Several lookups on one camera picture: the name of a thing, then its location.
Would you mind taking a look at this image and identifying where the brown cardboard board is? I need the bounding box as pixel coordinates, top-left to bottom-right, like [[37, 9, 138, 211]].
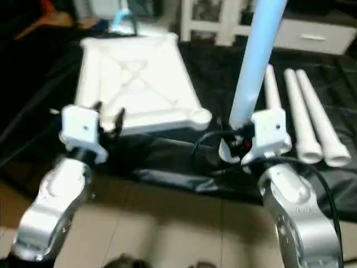
[[14, 11, 76, 40]]

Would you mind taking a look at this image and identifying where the white drawer unit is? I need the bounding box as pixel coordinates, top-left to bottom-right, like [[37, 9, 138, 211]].
[[273, 17, 357, 55]]

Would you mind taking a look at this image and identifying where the black work mat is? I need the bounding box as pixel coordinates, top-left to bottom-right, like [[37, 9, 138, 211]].
[[0, 33, 357, 204]]

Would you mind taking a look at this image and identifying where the blue box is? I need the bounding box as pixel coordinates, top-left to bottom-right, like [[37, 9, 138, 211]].
[[89, 20, 109, 31]]

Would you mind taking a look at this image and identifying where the white glass door cabinet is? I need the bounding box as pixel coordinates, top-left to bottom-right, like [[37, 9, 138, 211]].
[[178, 0, 257, 46]]

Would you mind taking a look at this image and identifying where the silver robot right leg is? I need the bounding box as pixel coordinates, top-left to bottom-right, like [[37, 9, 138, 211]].
[[187, 260, 218, 268]]

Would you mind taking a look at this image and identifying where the white plastic table leg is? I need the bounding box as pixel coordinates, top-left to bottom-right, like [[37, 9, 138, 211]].
[[283, 68, 324, 164], [264, 65, 281, 112], [219, 0, 288, 164], [297, 69, 352, 168]]

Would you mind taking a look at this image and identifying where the turquoise plastic stool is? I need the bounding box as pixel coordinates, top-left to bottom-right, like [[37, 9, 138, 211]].
[[110, 8, 137, 35]]

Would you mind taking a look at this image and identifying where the white plastic table top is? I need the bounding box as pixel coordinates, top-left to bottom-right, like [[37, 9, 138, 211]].
[[71, 33, 213, 136]]

